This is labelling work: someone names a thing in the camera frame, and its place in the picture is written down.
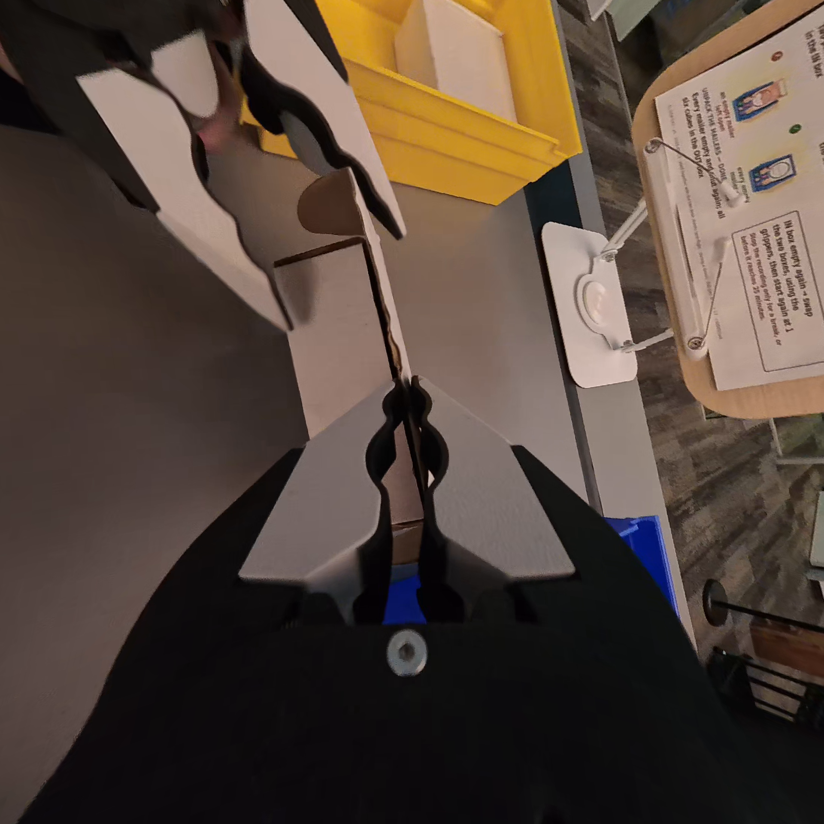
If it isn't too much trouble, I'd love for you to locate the black wire rack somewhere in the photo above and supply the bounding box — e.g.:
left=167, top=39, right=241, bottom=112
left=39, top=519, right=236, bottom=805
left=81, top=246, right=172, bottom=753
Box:
left=707, top=647, right=824, bottom=735

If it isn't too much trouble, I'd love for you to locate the white metal board stand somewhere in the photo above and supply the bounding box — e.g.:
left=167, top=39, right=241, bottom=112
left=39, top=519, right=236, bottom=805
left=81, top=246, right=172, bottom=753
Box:
left=542, top=137, right=755, bottom=389

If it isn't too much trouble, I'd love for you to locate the wooden sign board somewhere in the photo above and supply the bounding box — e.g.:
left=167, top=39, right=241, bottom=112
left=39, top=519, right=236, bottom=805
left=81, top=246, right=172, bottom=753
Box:
left=632, top=0, right=824, bottom=419

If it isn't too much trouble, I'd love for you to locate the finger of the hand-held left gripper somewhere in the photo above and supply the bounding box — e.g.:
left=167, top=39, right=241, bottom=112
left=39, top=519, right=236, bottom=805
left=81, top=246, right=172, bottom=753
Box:
left=240, top=0, right=408, bottom=242
left=76, top=31, right=296, bottom=333

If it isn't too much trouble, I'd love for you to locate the white cardboard mailer box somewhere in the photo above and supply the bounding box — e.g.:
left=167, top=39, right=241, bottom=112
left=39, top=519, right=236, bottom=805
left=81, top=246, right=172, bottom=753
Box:
left=394, top=0, right=520, bottom=124
left=273, top=167, right=433, bottom=570

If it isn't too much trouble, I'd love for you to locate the person's left hand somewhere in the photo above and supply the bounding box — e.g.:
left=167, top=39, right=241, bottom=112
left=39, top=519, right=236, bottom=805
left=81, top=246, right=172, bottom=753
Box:
left=196, top=9, right=251, bottom=155

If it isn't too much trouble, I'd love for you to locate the black round-base pole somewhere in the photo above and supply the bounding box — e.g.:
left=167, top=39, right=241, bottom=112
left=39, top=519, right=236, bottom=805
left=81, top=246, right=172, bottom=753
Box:
left=703, top=579, right=824, bottom=635

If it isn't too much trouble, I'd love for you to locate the yellow plastic bin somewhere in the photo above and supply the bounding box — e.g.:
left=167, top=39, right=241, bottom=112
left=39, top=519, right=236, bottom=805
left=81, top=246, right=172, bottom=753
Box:
left=241, top=0, right=583, bottom=207

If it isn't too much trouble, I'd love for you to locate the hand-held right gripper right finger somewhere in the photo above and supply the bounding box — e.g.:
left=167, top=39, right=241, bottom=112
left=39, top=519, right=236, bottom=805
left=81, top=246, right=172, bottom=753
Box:
left=412, top=375, right=577, bottom=622

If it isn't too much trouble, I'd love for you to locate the blue plastic bin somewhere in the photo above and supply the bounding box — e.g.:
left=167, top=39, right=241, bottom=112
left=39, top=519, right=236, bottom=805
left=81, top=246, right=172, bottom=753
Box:
left=382, top=514, right=681, bottom=627

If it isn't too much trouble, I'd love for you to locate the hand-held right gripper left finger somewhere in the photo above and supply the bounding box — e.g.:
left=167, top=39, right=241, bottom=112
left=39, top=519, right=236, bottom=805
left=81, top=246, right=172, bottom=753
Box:
left=238, top=380, right=410, bottom=624

